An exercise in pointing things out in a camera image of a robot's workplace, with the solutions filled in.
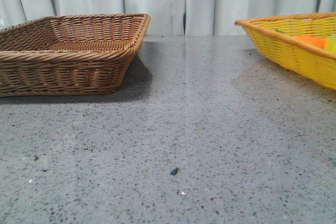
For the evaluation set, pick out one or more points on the yellow packing tape roll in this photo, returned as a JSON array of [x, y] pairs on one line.
[[330, 43]]

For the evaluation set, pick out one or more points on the small black debris chip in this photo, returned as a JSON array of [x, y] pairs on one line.
[[174, 171]]

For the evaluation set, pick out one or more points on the brown wicker basket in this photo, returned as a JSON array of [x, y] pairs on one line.
[[70, 55]]

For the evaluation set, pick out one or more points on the yellow wicker basket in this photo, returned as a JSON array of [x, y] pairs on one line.
[[305, 59]]

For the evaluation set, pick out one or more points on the orange object in basket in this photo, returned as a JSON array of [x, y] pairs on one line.
[[313, 40]]

